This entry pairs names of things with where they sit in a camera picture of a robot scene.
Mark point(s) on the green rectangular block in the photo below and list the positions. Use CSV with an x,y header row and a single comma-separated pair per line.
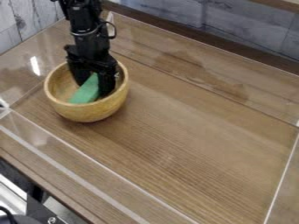
x,y
88,93

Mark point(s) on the black metal bracket with bolt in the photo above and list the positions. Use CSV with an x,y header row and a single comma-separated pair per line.
x,y
39,212

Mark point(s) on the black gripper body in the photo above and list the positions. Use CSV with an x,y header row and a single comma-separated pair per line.
x,y
89,55

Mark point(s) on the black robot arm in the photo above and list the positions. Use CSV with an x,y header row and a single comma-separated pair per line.
x,y
84,13

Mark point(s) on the clear acrylic corner bracket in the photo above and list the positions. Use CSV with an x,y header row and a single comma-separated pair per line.
x,y
112,23

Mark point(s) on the wooden bowl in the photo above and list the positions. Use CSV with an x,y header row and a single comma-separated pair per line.
x,y
61,86

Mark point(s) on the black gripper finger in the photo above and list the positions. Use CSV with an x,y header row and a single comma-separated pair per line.
x,y
106,81
81,73

